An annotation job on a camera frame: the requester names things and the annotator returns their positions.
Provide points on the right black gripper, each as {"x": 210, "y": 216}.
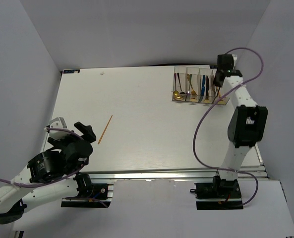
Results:
{"x": 214, "y": 83}

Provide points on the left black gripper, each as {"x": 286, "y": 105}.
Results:
{"x": 88, "y": 130}

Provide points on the iridescent teal fork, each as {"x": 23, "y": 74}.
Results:
{"x": 189, "y": 89}

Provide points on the black spoon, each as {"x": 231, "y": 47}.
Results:
{"x": 180, "y": 86}

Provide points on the aluminium table frame rail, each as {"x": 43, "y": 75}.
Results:
{"x": 175, "y": 174}

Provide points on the clear four-compartment organizer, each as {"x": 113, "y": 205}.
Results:
{"x": 197, "y": 74}

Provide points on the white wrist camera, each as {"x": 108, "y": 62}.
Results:
{"x": 56, "y": 123}
{"x": 234, "y": 60}

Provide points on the iridescent gold spoon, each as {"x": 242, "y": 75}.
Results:
{"x": 175, "y": 92}

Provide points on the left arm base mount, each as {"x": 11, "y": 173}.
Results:
{"x": 90, "y": 195}

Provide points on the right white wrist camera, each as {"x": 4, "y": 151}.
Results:
{"x": 234, "y": 60}

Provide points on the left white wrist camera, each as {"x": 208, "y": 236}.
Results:
{"x": 56, "y": 123}

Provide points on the blue knife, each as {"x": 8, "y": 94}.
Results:
{"x": 203, "y": 85}

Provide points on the gold fork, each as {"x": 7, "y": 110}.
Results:
{"x": 192, "y": 90}

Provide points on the left blue table label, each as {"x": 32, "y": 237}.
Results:
{"x": 71, "y": 71}

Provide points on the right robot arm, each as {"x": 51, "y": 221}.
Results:
{"x": 245, "y": 129}

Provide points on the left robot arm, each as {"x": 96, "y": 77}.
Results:
{"x": 52, "y": 174}

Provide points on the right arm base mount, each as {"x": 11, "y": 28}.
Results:
{"x": 208, "y": 197}

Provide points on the black knife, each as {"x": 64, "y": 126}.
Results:
{"x": 207, "y": 87}

